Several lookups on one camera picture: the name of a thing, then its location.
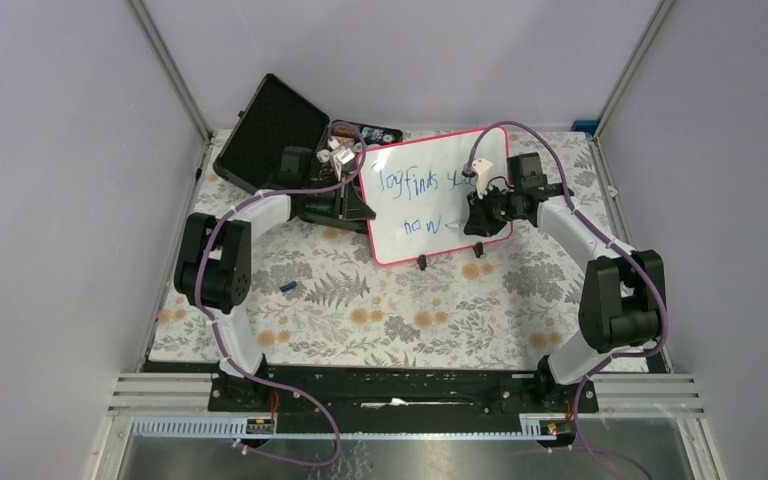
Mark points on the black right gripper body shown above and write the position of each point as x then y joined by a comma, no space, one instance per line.
495,209

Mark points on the pink framed whiteboard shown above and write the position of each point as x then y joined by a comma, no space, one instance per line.
415,188

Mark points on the blue marker cap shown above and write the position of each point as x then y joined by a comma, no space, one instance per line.
287,287

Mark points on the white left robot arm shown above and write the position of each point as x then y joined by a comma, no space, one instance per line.
214,263

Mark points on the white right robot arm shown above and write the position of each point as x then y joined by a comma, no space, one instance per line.
621,305

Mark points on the black poker chip case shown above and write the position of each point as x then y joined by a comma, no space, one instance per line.
279,143

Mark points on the floral tablecloth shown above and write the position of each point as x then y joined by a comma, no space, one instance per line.
506,310

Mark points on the blue clamp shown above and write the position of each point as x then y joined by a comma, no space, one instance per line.
585,126

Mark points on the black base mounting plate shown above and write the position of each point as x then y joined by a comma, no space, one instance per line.
354,400

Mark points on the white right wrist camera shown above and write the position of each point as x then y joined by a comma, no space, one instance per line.
479,173

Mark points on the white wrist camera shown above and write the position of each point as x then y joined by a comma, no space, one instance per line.
339,153
479,173

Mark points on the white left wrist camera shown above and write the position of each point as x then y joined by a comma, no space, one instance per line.
339,153

